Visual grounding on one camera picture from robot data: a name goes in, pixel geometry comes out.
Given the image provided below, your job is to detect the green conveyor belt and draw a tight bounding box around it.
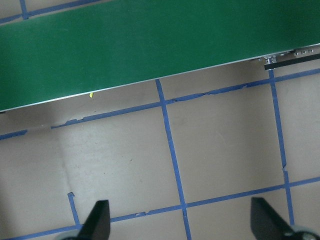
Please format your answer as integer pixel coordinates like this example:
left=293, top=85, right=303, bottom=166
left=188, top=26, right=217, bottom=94
left=0, top=0, right=320, bottom=114

